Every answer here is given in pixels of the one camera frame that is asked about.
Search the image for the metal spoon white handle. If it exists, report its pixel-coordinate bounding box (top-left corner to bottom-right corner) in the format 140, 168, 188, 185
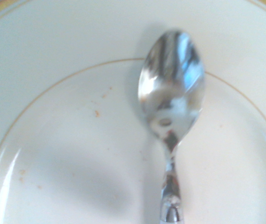
137, 28, 206, 224

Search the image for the white plate gold rim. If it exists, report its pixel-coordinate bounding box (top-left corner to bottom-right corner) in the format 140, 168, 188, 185
0, 0, 266, 224

